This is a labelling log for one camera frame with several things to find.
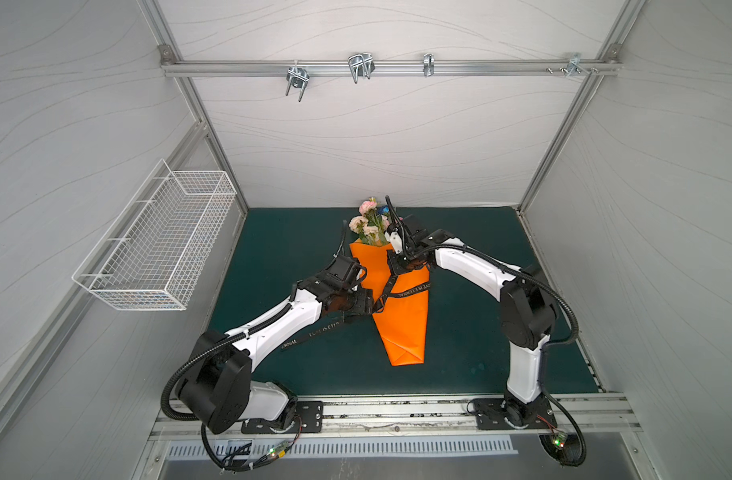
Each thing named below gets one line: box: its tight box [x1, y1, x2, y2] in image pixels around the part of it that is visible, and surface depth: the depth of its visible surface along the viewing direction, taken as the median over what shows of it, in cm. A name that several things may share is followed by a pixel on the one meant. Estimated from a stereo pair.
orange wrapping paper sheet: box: [349, 239, 431, 367], surface depth 91 cm
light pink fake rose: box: [359, 200, 380, 224], surface depth 113 cm
